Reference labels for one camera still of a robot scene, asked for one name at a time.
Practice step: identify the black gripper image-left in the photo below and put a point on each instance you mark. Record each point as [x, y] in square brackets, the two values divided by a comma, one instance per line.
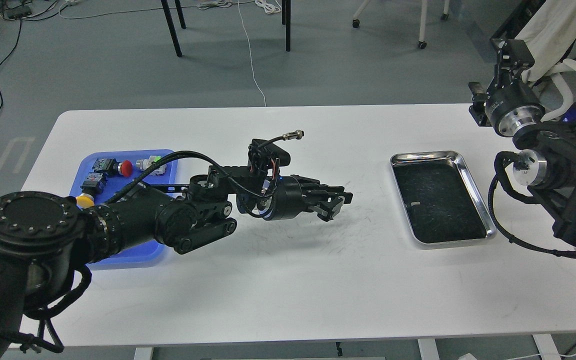
[294, 195]

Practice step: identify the black chair legs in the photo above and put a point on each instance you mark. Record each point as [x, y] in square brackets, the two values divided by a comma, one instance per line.
[225, 23]

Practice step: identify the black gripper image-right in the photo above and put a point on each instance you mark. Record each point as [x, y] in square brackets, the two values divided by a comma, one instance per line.
[507, 104]

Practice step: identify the white rolling chair base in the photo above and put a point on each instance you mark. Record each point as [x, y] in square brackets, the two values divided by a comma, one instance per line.
[411, 13]

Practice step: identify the black robot arm image-left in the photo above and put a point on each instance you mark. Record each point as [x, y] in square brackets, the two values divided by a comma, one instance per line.
[181, 201]

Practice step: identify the yellow push button switch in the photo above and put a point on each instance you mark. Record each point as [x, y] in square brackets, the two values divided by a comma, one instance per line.
[93, 185]

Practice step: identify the silver metal tray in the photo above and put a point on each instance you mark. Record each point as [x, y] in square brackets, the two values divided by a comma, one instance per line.
[443, 205]

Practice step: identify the blue plastic tray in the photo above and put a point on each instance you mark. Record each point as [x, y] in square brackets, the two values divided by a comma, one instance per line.
[144, 255]

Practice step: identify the beige cloth on chair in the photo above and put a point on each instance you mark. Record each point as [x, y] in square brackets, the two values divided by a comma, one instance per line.
[548, 35]

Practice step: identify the red push button switch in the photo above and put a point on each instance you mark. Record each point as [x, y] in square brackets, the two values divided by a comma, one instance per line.
[112, 167]

